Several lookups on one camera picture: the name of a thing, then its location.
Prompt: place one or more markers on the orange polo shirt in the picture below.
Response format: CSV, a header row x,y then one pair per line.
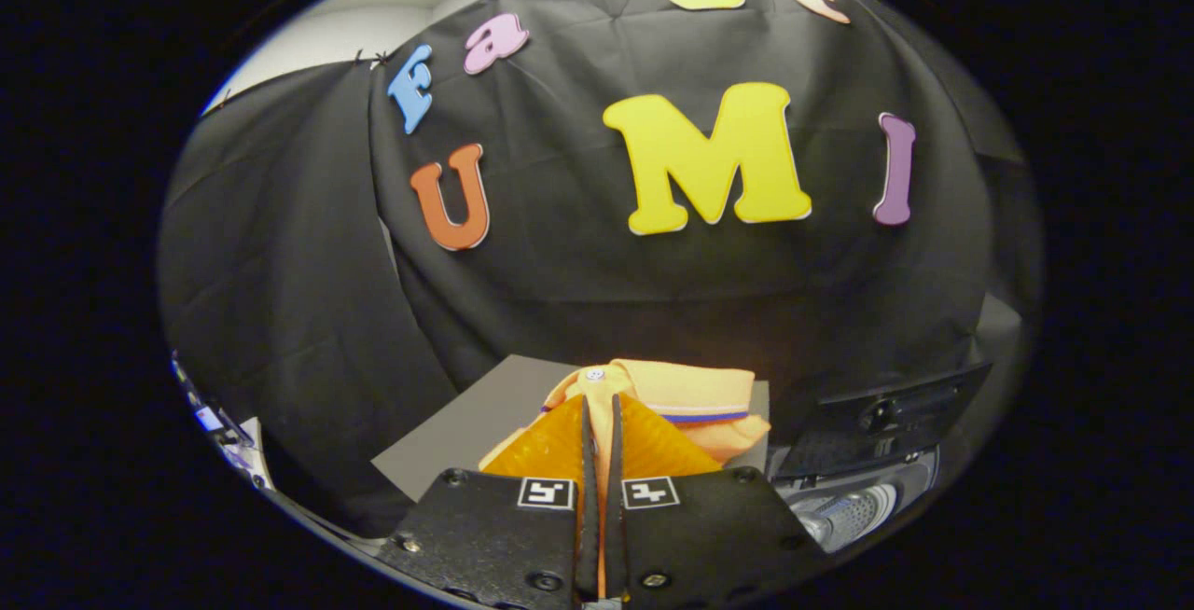
x,y
690,391

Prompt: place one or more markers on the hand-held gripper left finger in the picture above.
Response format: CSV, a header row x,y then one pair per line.
x,y
504,545

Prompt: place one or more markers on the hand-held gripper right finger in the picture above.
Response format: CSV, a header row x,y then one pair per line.
x,y
709,535

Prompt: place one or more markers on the black backdrop cloth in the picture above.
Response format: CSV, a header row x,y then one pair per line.
x,y
560,284

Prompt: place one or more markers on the white and blue equipment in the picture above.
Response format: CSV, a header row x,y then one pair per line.
x,y
219,428

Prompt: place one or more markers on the grey cabinet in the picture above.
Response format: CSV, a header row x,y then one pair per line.
x,y
466,433

